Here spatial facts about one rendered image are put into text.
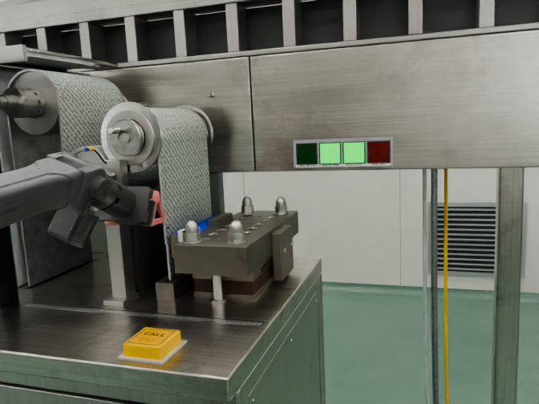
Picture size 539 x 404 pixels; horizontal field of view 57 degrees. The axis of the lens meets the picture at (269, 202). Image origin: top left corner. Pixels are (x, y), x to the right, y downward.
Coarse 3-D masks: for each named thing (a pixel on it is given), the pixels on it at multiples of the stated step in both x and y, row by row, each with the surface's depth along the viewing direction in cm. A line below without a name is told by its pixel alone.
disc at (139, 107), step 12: (120, 108) 103; (132, 108) 102; (144, 108) 101; (108, 120) 104; (156, 120) 101; (156, 132) 101; (156, 144) 102; (108, 156) 106; (156, 156) 102; (132, 168) 104; (144, 168) 104
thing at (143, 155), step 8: (120, 112) 103; (128, 112) 102; (136, 112) 101; (112, 120) 103; (136, 120) 102; (144, 120) 101; (144, 128) 101; (152, 128) 101; (152, 136) 101; (144, 144) 102; (152, 144) 102; (112, 152) 105; (144, 152) 102; (128, 160) 104; (136, 160) 103
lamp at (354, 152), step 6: (348, 144) 122; (354, 144) 121; (360, 144) 121; (348, 150) 122; (354, 150) 122; (360, 150) 121; (348, 156) 122; (354, 156) 122; (360, 156) 121; (348, 162) 123; (354, 162) 122; (360, 162) 122
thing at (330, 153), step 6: (324, 144) 124; (330, 144) 123; (336, 144) 123; (324, 150) 124; (330, 150) 123; (336, 150) 123; (324, 156) 124; (330, 156) 124; (336, 156) 123; (324, 162) 124; (330, 162) 124; (336, 162) 123
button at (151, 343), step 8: (144, 328) 85; (152, 328) 85; (136, 336) 82; (144, 336) 82; (152, 336) 82; (160, 336) 82; (168, 336) 82; (176, 336) 83; (128, 344) 80; (136, 344) 79; (144, 344) 79; (152, 344) 79; (160, 344) 79; (168, 344) 80; (176, 344) 83; (128, 352) 80; (136, 352) 79; (144, 352) 79; (152, 352) 78; (160, 352) 78; (168, 352) 80; (160, 360) 78
